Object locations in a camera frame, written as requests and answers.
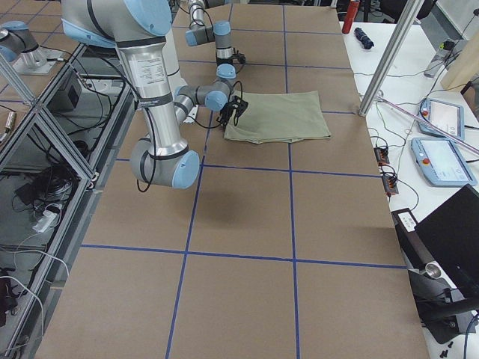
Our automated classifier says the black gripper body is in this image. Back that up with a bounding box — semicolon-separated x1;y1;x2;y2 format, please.
216;106;232;126

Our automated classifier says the aluminium frame post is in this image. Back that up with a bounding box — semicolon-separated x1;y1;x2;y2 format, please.
359;0;424;117

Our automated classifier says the white power strip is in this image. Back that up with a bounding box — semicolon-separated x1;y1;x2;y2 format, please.
32;209;59;233

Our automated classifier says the blue teach pendant near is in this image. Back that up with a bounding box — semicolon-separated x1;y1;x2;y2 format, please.
411;138;478;188

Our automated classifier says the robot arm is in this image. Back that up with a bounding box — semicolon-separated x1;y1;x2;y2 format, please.
185;1;234;65
61;1;236;188

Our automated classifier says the orange connector box near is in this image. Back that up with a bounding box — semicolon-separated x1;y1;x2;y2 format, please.
382;173;399;197

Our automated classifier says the green long-sleeve shirt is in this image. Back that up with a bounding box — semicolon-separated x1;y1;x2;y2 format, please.
224;91;331;144

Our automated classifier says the orange connector box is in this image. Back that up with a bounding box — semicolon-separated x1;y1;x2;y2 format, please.
382;173;399;197
374;147;390;166

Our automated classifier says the red bottle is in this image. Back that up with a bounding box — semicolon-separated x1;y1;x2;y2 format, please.
341;0;360;34

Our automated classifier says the reacher grabber tool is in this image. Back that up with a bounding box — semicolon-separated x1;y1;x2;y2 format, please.
377;91;479;151

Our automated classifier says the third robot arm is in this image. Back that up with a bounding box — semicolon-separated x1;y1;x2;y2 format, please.
1;20;39;62

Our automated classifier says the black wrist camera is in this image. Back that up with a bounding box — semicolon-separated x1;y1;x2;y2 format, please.
228;95;248;119
232;53;246;64

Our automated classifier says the folded dark blue umbrella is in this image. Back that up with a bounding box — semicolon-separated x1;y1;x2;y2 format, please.
354;27;374;50

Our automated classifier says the blue teach pendant far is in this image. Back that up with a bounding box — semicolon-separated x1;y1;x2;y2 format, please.
418;98;465;140

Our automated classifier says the blue teach pendant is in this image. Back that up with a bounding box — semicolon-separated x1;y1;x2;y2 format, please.
411;138;478;188
418;98;465;140

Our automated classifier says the orange connector box far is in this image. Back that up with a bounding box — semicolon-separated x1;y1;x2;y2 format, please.
374;147;390;166

